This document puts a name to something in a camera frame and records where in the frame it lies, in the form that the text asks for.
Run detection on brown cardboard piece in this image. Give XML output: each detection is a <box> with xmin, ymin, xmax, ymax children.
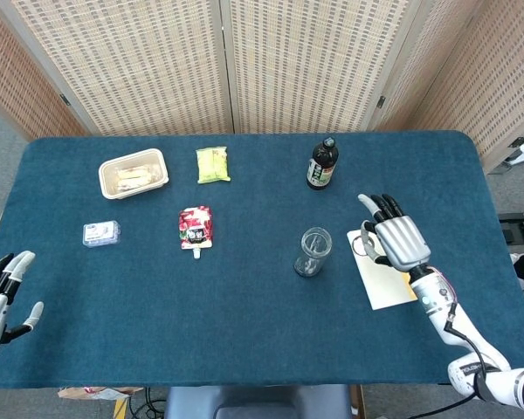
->
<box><xmin>57</xmin><ymin>385</ymin><xmax>145</xmax><ymax>402</ymax></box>

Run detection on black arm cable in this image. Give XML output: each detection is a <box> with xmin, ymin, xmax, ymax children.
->
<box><xmin>444</xmin><ymin>303</ymin><xmax>499</xmax><ymax>401</ymax></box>

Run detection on red spouted drink pouch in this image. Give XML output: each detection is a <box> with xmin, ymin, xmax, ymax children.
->
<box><xmin>177</xmin><ymin>205</ymin><xmax>214</xmax><ymax>260</ymax></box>

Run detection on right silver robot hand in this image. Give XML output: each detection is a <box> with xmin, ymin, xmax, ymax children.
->
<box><xmin>357</xmin><ymin>193</ymin><xmax>432</xmax><ymax>272</ymax></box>

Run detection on green snack packet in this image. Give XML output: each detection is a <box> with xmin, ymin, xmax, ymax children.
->
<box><xmin>195</xmin><ymin>146</ymin><xmax>232</xmax><ymax>185</ymax></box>

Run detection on cream paper sheet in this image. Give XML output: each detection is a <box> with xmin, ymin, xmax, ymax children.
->
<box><xmin>346</xmin><ymin>227</ymin><xmax>419</xmax><ymax>312</ymax></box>

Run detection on black floor cables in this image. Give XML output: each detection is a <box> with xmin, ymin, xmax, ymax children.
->
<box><xmin>126</xmin><ymin>386</ymin><xmax>168</xmax><ymax>419</ymax></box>

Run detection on clear-wrapped food pack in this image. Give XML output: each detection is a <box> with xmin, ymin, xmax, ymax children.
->
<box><xmin>112</xmin><ymin>162</ymin><xmax>164</xmax><ymax>192</ymax></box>

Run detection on black foot pedal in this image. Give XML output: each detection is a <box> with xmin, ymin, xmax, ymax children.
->
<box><xmin>497</xmin><ymin>210</ymin><xmax>524</xmax><ymax>244</ymax></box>

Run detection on beige food tray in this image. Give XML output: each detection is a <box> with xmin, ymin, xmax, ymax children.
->
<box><xmin>98</xmin><ymin>148</ymin><xmax>170</xmax><ymax>201</ymax></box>

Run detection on dark brown drink bottle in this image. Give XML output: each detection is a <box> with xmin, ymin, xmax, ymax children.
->
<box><xmin>306</xmin><ymin>136</ymin><xmax>340</xmax><ymax>191</ymax></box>

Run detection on clear glass jar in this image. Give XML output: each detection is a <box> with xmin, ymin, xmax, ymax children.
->
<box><xmin>293</xmin><ymin>226</ymin><xmax>334</xmax><ymax>278</ymax></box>

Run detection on blue fabric tablecloth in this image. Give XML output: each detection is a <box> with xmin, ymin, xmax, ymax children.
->
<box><xmin>0</xmin><ymin>130</ymin><xmax>519</xmax><ymax>389</ymax></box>

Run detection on clear purple plastic box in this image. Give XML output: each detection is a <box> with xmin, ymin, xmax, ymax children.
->
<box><xmin>82</xmin><ymin>220</ymin><xmax>122</xmax><ymax>249</ymax></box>

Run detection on woven folding screen panel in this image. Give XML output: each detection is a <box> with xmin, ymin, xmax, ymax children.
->
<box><xmin>0</xmin><ymin>0</ymin><xmax>236</xmax><ymax>137</ymax></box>
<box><xmin>220</xmin><ymin>0</ymin><xmax>420</xmax><ymax>134</ymax></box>
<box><xmin>0</xmin><ymin>0</ymin><xmax>91</xmax><ymax>141</ymax></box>
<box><xmin>369</xmin><ymin>0</ymin><xmax>524</xmax><ymax>174</ymax></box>

